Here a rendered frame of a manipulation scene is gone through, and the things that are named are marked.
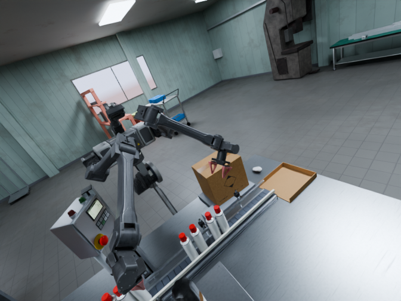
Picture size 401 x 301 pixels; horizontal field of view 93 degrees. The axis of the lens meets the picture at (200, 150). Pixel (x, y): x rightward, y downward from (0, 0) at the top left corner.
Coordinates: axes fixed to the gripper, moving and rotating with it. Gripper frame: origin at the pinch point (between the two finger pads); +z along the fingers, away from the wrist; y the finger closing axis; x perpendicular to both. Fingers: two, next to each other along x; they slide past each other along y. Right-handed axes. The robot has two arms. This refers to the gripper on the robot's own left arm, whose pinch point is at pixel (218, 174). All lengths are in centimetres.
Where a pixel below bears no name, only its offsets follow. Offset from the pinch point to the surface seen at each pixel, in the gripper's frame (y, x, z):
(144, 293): 4, -37, 59
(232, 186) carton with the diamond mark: -7.4, 25.6, 10.2
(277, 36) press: -282, 444, -382
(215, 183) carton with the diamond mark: -10.0, 10.5, 8.8
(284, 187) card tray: 18, 50, 3
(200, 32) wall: -704, 436, -517
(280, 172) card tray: 8, 60, -6
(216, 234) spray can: 10.4, -2.5, 31.8
